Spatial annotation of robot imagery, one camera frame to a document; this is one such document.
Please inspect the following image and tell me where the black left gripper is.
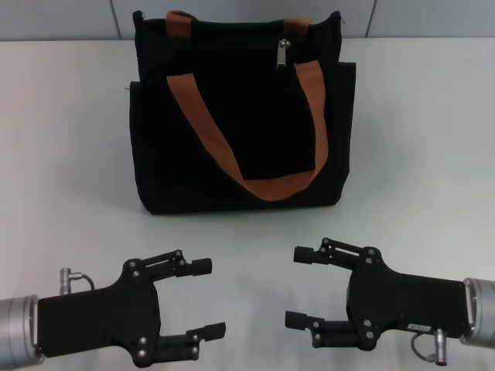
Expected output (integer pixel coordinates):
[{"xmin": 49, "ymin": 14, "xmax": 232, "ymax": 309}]
[{"xmin": 36, "ymin": 248, "xmax": 227, "ymax": 368}]

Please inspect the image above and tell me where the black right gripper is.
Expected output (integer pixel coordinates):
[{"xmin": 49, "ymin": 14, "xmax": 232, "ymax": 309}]
[{"xmin": 284, "ymin": 237, "xmax": 475, "ymax": 352}]

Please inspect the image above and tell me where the black bag with orange straps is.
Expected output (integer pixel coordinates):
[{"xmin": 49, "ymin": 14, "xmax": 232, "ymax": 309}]
[{"xmin": 124, "ymin": 9, "xmax": 357, "ymax": 216}]

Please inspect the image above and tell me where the silver metal zipper pull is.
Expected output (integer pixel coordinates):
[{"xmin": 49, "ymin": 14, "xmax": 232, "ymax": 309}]
[{"xmin": 275, "ymin": 37, "xmax": 292, "ymax": 70}]

